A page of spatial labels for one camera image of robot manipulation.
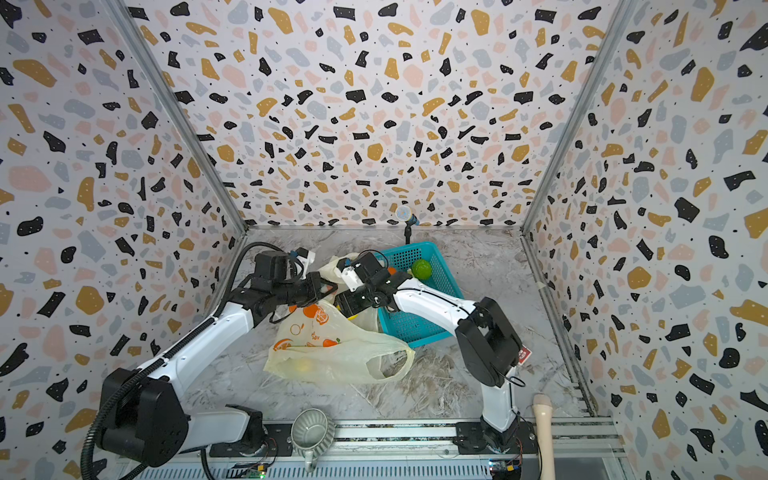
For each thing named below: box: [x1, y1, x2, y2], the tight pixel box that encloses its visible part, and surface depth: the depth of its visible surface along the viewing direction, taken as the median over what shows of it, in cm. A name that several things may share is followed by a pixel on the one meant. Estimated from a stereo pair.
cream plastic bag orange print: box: [264, 253, 415, 384], surface depth 80 cm
